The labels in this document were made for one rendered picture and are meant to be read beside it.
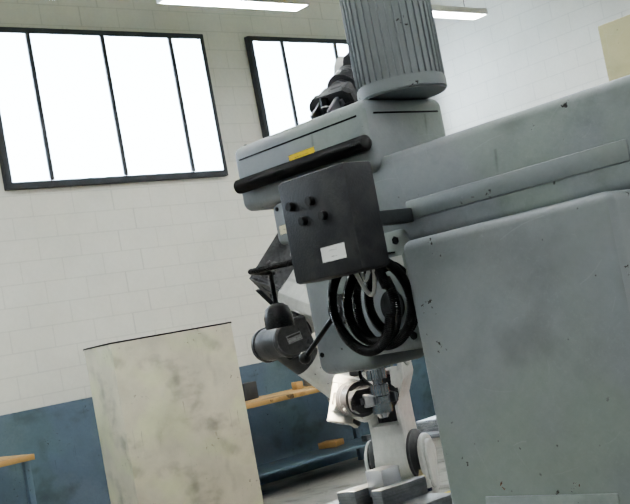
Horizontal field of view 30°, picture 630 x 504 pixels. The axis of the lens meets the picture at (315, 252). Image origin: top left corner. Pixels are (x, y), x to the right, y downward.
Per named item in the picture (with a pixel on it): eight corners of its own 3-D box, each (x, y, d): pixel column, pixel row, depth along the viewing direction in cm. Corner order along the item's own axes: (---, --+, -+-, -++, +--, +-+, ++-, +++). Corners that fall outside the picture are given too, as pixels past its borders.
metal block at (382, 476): (369, 497, 272) (364, 471, 272) (387, 491, 276) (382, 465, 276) (385, 496, 268) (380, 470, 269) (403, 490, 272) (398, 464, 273)
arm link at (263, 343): (286, 377, 324) (248, 349, 320) (301, 350, 328) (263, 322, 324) (307, 373, 314) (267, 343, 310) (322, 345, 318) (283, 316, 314)
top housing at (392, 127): (241, 213, 287) (229, 148, 288) (320, 206, 304) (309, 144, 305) (375, 170, 252) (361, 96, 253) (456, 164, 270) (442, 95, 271)
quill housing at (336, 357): (316, 377, 276) (291, 243, 278) (378, 363, 290) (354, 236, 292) (372, 369, 262) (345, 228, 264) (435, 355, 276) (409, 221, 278)
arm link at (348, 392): (347, 384, 277) (328, 385, 288) (355, 425, 276) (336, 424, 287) (395, 374, 282) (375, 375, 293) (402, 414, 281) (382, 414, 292)
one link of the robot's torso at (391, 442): (385, 481, 355) (362, 328, 362) (440, 474, 348) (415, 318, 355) (365, 486, 342) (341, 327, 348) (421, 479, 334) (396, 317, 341)
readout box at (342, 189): (290, 286, 238) (271, 184, 239) (324, 281, 244) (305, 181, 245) (358, 270, 223) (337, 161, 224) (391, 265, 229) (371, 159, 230)
